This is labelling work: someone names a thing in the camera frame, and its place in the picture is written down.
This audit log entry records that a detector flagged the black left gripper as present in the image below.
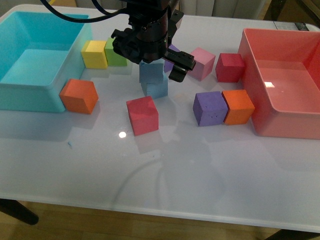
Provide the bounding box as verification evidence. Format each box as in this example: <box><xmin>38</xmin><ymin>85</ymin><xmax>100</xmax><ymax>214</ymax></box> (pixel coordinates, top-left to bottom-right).
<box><xmin>111</xmin><ymin>7</ymin><xmax>196</xmax><ymax>82</ymax></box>

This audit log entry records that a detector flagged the blue foam cube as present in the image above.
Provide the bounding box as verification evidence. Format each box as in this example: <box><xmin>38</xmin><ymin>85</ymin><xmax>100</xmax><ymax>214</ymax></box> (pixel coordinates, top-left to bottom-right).
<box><xmin>139</xmin><ymin>62</ymin><xmax>164</xmax><ymax>84</ymax></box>
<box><xmin>140</xmin><ymin>73</ymin><xmax>168</xmax><ymax>99</ymax></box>

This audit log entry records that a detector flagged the purple foam cube far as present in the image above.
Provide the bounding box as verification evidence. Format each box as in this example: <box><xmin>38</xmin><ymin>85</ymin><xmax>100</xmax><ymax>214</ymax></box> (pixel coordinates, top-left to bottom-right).
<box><xmin>164</xmin><ymin>44</ymin><xmax>180</xmax><ymax>73</ymax></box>

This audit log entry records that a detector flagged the purple foam cube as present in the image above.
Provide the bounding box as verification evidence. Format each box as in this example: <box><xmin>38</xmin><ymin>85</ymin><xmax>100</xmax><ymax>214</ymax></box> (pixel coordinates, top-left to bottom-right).
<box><xmin>164</xmin><ymin>44</ymin><xmax>180</xmax><ymax>73</ymax></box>
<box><xmin>192</xmin><ymin>91</ymin><xmax>228</xmax><ymax>127</ymax></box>

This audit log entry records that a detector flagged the pink foam cube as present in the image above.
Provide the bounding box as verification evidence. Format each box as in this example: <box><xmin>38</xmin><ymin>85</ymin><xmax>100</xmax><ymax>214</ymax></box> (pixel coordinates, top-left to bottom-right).
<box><xmin>188</xmin><ymin>47</ymin><xmax>216</xmax><ymax>81</ymax></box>

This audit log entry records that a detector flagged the dark red foam cube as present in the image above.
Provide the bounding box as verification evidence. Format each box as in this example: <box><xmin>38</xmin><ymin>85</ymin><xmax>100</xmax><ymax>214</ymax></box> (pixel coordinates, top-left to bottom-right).
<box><xmin>215</xmin><ymin>53</ymin><xmax>245</xmax><ymax>83</ymax></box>

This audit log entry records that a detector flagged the purple foam cube near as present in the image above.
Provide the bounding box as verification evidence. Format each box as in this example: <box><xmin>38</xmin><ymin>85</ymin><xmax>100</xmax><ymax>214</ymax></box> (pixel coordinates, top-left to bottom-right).
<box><xmin>192</xmin><ymin>91</ymin><xmax>228</xmax><ymax>127</ymax></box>

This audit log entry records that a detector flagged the red foam cube centre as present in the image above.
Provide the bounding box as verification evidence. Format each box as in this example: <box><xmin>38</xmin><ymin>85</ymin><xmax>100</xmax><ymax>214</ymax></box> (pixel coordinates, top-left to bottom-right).
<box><xmin>126</xmin><ymin>96</ymin><xmax>159</xmax><ymax>136</ymax></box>

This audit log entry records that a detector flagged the green foam cube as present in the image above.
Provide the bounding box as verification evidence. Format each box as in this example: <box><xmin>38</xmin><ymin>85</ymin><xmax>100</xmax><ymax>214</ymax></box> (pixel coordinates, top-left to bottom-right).
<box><xmin>104</xmin><ymin>37</ymin><xmax>127</xmax><ymax>67</ymax></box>

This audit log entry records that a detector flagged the orange foam cube right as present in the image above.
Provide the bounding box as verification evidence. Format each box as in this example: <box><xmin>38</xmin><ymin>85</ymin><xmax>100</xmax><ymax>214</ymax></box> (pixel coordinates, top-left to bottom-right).
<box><xmin>222</xmin><ymin>89</ymin><xmax>255</xmax><ymax>125</ymax></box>

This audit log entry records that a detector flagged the orange foam cube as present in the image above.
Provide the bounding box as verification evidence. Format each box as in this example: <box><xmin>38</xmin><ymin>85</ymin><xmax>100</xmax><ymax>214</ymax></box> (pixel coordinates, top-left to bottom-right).
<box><xmin>59</xmin><ymin>78</ymin><xmax>99</xmax><ymax>115</ymax></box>
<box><xmin>222</xmin><ymin>89</ymin><xmax>255</xmax><ymax>125</ymax></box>

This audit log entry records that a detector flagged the grey chair right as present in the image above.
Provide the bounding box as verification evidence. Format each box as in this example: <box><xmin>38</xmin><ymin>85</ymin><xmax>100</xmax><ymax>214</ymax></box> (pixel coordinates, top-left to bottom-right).
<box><xmin>179</xmin><ymin>0</ymin><xmax>267</xmax><ymax>19</ymax></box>

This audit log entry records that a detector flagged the yellow foam cube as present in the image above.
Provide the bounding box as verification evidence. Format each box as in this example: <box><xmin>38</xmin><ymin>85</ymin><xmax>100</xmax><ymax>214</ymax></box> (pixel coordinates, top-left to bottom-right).
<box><xmin>81</xmin><ymin>40</ymin><xmax>108</xmax><ymax>69</ymax></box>

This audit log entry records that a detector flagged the pink plastic bin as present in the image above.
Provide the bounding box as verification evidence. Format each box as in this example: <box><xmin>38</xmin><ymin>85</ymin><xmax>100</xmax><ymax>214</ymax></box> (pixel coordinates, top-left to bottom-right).
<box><xmin>238</xmin><ymin>28</ymin><xmax>320</xmax><ymax>140</ymax></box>

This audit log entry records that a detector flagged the orange foam cube left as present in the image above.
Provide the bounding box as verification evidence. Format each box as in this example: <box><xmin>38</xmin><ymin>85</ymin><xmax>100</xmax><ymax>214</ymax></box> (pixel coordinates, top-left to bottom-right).
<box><xmin>59</xmin><ymin>78</ymin><xmax>99</xmax><ymax>115</ymax></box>

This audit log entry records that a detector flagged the table label sticker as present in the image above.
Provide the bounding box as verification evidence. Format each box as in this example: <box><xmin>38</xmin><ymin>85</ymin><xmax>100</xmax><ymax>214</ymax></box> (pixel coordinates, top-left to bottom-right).
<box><xmin>272</xmin><ymin>21</ymin><xmax>313</xmax><ymax>32</ymax></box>

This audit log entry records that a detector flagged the cyan plastic bin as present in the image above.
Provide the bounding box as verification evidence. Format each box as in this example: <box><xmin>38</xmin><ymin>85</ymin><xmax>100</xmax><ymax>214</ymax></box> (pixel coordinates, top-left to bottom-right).
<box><xmin>0</xmin><ymin>11</ymin><xmax>93</xmax><ymax>113</ymax></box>

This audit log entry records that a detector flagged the black table leg left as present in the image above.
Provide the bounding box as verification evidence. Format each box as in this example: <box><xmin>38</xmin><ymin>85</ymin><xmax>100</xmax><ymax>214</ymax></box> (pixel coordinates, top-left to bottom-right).
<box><xmin>0</xmin><ymin>198</ymin><xmax>39</xmax><ymax>226</ymax></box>

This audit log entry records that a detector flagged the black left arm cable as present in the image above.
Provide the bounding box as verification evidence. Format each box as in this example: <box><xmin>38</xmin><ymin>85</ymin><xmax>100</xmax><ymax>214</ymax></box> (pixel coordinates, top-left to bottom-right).
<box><xmin>39</xmin><ymin>0</ymin><xmax>131</xmax><ymax>24</ymax></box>

